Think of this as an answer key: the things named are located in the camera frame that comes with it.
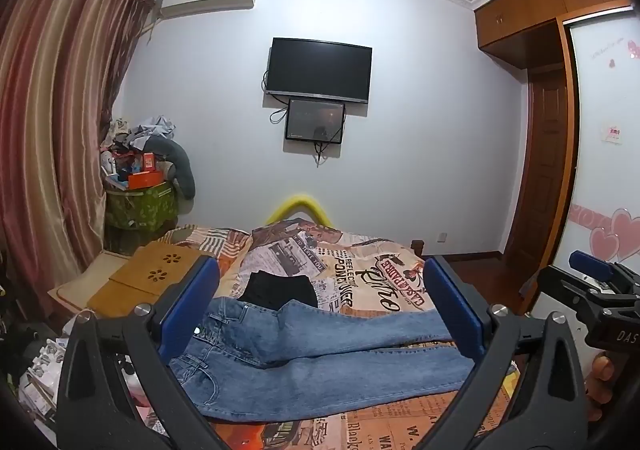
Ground white sliding wardrobe door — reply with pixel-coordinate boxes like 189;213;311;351
553;8;639;292

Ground small black wall monitor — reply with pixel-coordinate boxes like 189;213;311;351
285;99;345;144

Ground wooden lap desk board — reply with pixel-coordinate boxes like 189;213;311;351
87;241;209;318

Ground printed patchwork bed cover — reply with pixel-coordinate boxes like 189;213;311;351
134;216;524;450

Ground pile of clutter on box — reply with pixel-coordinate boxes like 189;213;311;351
100;115;175;191

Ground black folded garment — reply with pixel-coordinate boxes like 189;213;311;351
240;271;318;310

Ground striped pink gold curtain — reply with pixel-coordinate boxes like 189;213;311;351
1;0;154;302

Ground orange box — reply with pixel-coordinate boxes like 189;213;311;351
127;170;165;191

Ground right hand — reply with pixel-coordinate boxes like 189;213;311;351
585;354;615;422

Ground green patterned storage box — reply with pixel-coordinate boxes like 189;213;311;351
105;181;178;231

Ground wooden wardrobe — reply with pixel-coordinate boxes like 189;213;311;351
475;0;629;314

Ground blue denim jeans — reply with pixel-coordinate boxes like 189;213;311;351
169;297;473;422

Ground yellow curved pillow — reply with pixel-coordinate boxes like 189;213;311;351
266;193;333;227

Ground grey neck pillow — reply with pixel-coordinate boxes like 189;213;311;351
143;135;196;201

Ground black wall television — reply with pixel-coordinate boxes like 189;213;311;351
265;37;373;104

